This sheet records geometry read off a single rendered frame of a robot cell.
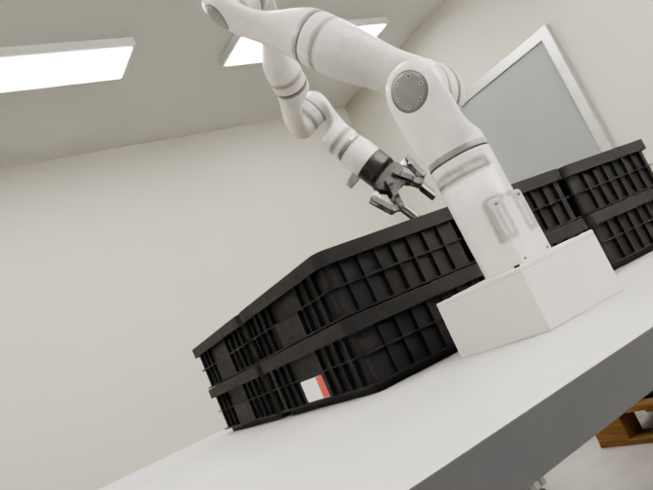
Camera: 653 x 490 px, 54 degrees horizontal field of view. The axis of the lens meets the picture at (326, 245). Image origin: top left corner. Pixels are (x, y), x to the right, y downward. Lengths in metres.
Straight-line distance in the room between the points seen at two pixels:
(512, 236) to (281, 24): 0.50
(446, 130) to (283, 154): 4.62
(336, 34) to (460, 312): 0.46
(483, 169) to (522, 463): 0.54
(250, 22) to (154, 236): 3.74
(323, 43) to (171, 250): 3.84
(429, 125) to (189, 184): 4.19
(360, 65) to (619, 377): 0.66
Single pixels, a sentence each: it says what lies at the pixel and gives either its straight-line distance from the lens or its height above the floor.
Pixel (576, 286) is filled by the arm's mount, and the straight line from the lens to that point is 0.88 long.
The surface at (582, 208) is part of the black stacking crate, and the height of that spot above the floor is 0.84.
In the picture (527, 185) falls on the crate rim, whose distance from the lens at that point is 1.28.
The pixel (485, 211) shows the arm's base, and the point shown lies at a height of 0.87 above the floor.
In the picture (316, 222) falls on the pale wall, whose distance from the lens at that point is 5.34.
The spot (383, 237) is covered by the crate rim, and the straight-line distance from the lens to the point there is 1.03.
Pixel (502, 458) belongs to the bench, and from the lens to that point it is 0.43.
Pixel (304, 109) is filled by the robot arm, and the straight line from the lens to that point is 1.37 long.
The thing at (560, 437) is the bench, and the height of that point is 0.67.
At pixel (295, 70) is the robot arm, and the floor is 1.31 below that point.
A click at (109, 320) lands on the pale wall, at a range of 4.52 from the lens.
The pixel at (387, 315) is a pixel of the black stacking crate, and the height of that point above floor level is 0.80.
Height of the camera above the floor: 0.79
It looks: 9 degrees up
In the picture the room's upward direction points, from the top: 24 degrees counter-clockwise
